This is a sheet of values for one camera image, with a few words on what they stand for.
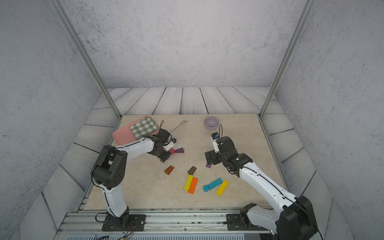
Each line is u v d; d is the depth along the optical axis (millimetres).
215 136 711
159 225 729
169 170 910
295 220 385
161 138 773
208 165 933
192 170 910
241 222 647
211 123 1116
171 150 906
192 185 854
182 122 1159
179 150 988
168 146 867
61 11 714
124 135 1084
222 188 839
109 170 501
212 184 852
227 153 604
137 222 729
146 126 1138
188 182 863
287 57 873
